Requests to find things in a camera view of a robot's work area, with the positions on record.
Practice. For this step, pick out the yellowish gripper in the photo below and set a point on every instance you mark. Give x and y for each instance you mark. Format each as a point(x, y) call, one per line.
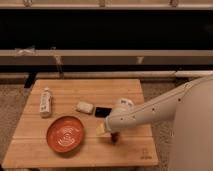
point(101, 129)

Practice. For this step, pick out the dark red pepper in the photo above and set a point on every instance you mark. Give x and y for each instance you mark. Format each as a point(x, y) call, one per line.
point(115, 137)

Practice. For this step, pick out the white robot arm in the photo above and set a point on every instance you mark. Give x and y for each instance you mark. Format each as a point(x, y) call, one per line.
point(190, 105)

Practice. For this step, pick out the orange ceramic plate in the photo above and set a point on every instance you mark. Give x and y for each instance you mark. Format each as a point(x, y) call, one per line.
point(65, 134)

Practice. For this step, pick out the black smartphone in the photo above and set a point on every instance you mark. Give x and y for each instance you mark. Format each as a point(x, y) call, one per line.
point(102, 112)

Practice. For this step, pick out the white wrapped packet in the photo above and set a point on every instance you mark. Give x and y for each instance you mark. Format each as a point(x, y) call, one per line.
point(85, 107)

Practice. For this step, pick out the wooden table board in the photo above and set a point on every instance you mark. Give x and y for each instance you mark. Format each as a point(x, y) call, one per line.
point(29, 149)

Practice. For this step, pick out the white plastic bottle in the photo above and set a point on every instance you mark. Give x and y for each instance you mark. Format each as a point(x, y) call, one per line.
point(45, 103)

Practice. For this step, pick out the grey metal rail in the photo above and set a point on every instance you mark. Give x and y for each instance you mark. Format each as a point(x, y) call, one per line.
point(105, 57)

